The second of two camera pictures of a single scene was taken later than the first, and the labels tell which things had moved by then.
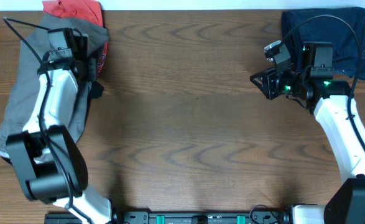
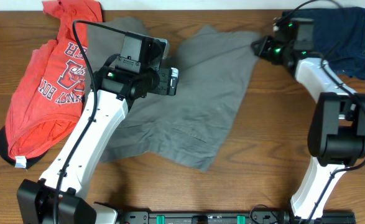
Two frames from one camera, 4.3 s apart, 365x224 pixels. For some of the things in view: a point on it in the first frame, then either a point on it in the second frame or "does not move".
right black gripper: (268, 76) → (263, 51)
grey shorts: (23, 96) → (212, 66)
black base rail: (250, 217) does not move
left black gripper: (92, 75) → (169, 82)
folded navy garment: (347, 28) does not move
